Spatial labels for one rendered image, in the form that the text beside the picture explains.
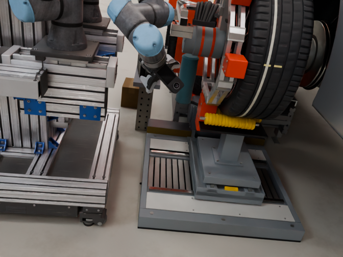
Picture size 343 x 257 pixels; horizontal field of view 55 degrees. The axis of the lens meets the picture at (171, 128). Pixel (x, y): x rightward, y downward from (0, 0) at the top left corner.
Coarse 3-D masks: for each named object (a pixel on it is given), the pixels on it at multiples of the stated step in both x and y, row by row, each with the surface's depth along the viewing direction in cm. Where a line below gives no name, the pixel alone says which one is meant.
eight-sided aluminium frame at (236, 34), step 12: (216, 0) 162; (228, 12) 133; (240, 12) 130; (216, 24) 178; (228, 24) 130; (240, 24) 128; (228, 36) 128; (240, 36) 128; (228, 48) 130; (240, 48) 130; (204, 60) 179; (204, 72) 176; (204, 84) 171; (216, 84) 138; (228, 84) 137; (204, 96) 166; (216, 96) 157
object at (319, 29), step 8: (320, 24) 153; (320, 32) 152; (328, 32) 148; (312, 40) 156; (320, 40) 151; (328, 40) 148; (312, 48) 154; (320, 48) 150; (328, 48) 147; (312, 56) 155; (320, 56) 149; (328, 56) 147; (312, 64) 155; (320, 64) 148; (304, 72) 163; (312, 72) 155; (320, 72) 151; (304, 80) 162; (312, 80) 154
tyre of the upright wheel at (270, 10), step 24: (264, 0) 125; (288, 0) 127; (312, 0) 129; (264, 24) 124; (288, 24) 125; (312, 24) 126; (264, 48) 126; (288, 48) 126; (216, 72) 184; (288, 72) 129; (240, 96) 136; (264, 96) 136; (288, 96) 136
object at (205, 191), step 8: (192, 144) 209; (192, 152) 197; (192, 160) 193; (192, 168) 189; (200, 168) 188; (192, 176) 186; (200, 176) 181; (200, 184) 175; (208, 184) 173; (216, 184) 177; (200, 192) 171; (208, 192) 171; (216, 192) 171; (224, 192) 171; (232, 192) 171; (240, 192) 171; (248, 192) 171; (256, 192) 176; (216, 200) 174; (224, 200) 174; (232, 200) 174; (240, 200) 174; (248, 200) 174; (256, 200) 174
